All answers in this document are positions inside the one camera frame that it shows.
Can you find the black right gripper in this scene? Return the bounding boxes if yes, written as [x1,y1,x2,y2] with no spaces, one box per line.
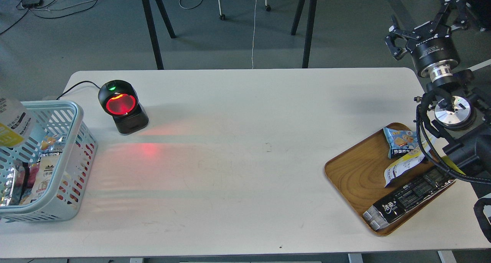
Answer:
[385,0,476,78]

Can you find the yellow white snack pouch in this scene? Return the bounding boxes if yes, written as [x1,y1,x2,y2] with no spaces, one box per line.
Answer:
[0,94,36,148]

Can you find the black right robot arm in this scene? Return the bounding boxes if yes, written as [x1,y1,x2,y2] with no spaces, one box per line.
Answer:
[385,0,491,240]

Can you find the blue snack bag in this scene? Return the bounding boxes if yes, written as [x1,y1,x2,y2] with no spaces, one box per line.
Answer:
[383,127,419,159]

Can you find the yellow white snack bag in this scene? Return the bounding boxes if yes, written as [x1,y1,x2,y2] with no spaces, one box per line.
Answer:
[384,146,425,186]

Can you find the black long snack package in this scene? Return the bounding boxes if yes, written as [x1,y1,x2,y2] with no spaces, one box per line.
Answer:
[362,167,455,230]

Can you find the light blue plastic basket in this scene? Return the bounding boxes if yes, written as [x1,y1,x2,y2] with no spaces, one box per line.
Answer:
[0,100,97,222]

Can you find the snack bags inside basket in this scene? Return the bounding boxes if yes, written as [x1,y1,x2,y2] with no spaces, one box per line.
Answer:
[1,134,68,206]

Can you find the wooden tray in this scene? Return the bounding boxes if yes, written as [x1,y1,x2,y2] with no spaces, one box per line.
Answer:
[325,129,454,236]

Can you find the black barcode scanner red window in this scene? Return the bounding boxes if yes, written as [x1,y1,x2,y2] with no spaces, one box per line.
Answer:
[98,80,149,135]

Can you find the white hanging cable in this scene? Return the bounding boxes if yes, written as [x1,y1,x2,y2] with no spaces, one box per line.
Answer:
[251,0,258,69]

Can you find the black scanner cable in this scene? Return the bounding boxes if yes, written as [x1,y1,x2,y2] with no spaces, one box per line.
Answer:
[56,81,101,101]

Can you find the black floor cables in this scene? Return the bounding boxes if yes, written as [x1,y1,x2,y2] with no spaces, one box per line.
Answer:
[0,0,115,36]

